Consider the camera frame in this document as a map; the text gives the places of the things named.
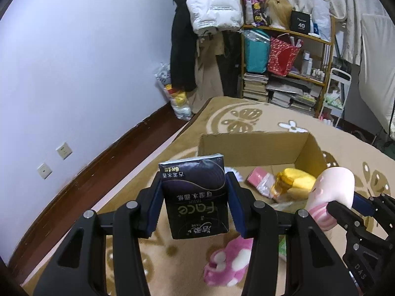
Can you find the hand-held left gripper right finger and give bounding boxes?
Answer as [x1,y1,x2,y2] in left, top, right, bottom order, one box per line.
[225,173,361,296]

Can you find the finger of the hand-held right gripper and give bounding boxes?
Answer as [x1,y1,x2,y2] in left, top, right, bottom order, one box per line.
[327,200,369,233]
[353,192,395,223]

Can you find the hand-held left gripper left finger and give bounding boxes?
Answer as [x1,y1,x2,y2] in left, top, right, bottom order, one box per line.
[32,180,168,296]

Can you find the pink swirl plush toy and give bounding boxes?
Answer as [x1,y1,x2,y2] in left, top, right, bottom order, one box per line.
[305,166,356,232]

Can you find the black tissue pack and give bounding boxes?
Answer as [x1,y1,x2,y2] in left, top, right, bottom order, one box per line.
[158,153,231,240]

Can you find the yellow plush toy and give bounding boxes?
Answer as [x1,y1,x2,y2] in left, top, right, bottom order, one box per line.
[272,168,317,203]

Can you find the cardboard box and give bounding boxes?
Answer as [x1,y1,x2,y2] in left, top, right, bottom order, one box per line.
[196,131,329,214]

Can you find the magenta plush toy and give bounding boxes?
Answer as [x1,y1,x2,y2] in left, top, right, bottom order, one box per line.
[203,237,254,287]

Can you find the beige butterfly pattern rug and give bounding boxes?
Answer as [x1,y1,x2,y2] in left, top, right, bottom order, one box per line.
[20,95,395,296]

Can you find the green tissue pack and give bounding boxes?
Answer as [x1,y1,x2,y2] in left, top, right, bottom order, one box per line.
[278,235,290,263]

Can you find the white metal cart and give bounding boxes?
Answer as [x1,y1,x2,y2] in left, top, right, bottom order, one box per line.
[319,68,353,124]

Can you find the clear bag of toys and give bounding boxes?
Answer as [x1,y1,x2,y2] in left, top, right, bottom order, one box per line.
[154,63,195,121]

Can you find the stack of books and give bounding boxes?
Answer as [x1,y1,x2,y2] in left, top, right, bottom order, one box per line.
[267,75,323,117]
[242,72,269,102]

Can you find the white fabric panel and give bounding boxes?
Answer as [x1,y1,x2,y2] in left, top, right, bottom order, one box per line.
[359,14,395,130]

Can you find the black hanging garment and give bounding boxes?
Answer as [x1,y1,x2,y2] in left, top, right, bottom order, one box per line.
[215,31,245,98]

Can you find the wooden shelf rack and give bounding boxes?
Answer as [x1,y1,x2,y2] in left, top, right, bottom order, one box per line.
[240,15,336,118]

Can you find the beige hanging coat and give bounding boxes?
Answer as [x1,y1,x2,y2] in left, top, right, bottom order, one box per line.
[188,32,226,100]

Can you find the row of cosmetic bottles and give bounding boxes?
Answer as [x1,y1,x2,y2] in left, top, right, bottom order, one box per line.
[301,51,326,79]

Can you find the teal bag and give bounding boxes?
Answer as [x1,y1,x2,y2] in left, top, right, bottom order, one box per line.
[244,30,272,73]

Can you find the red gift bag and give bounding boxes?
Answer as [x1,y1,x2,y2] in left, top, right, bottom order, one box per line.
[267,35,302,77]

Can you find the black hanging coat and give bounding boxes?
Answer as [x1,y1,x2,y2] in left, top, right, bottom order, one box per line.
[170,0,198,93]

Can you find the white plastic bag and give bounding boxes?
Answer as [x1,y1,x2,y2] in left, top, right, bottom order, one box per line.
[310,0,333,41]

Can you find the white patterned curtain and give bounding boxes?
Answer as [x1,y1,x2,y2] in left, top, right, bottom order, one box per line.
[331,0,395,66]

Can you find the black gift box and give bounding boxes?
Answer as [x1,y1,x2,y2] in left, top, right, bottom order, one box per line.
[290,10,312,35]

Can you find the blonde wig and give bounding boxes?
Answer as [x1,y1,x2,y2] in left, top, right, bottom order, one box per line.
[265,0,292,30]

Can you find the pink printed packet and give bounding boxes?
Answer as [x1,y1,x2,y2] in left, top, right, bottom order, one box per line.
[241,0,268,27]

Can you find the white puffer jacket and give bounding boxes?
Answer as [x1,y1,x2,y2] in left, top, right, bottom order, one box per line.
[185,0,243,35]

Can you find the white wall socket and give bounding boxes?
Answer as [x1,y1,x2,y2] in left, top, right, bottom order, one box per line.
[37,162,53,180]
[56,142,73,160]

